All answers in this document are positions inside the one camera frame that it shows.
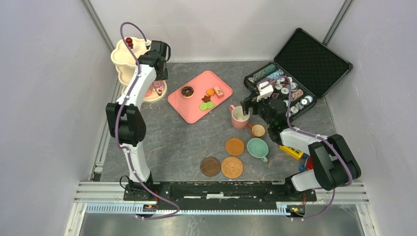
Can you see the orange round coaster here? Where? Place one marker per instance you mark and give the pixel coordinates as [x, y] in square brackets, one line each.
[235, 146]

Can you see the woven tan round coaster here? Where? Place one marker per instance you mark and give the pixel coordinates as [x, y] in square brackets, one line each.
[232, 167]

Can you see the dark brown round coaster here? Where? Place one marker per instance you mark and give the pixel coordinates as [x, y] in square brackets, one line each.
[210, 166]

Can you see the pink mug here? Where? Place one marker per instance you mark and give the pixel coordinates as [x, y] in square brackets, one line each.
[238, 117]

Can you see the black poker chip case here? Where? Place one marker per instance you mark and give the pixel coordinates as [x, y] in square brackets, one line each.
[314, 68]

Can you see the small orange cup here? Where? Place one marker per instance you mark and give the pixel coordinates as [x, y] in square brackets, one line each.
[257, 130]

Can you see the brown star cookie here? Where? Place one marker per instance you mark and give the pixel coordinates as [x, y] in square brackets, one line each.
[206, 99]

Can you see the chocolate donut toy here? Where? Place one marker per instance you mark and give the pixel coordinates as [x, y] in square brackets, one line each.
[187, 91]

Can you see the cream three-tier dessert stand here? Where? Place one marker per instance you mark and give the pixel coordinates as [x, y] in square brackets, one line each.
[125, 64]

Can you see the pink serving tray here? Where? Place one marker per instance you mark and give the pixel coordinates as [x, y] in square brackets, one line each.
[198, 105]

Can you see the green round cookie left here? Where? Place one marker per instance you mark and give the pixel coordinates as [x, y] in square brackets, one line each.
[203, 106]

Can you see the orange flower cookie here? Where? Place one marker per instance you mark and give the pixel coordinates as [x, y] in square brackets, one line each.
[211, 92]

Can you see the teal green cup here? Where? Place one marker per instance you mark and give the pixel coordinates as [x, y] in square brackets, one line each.
[258, 148]

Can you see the small pink cupcake toy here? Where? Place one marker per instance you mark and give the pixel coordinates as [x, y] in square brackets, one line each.
[149, 93]

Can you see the yellow toy block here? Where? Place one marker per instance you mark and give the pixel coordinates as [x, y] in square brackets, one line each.
[295, 153]

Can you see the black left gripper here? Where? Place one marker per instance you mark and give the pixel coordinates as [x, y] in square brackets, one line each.
[164, 75]

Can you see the red toy block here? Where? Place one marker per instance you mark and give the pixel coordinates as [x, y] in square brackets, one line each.
[308, 164]

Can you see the green round cookie right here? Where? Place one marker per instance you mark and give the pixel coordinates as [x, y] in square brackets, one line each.
[210, 105]

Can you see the pink slice cake toy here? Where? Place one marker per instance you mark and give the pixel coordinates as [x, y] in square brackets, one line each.
[218, 92]

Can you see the green round cookie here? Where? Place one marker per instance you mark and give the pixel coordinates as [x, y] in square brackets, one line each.
[210, 105]
[203, 106]

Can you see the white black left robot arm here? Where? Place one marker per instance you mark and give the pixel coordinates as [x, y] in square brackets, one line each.
[125, 120]

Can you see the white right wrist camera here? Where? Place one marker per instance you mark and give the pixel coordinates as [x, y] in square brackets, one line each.
[265, 90]

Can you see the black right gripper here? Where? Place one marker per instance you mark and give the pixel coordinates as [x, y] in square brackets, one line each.
[248, 103]

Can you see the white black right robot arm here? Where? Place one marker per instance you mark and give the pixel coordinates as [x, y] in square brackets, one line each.
[334, 164]

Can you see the pink swirl cake toy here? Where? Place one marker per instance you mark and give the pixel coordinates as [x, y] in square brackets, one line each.
[159, 87]

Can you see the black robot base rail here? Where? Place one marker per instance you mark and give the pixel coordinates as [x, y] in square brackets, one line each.
[221, 197]

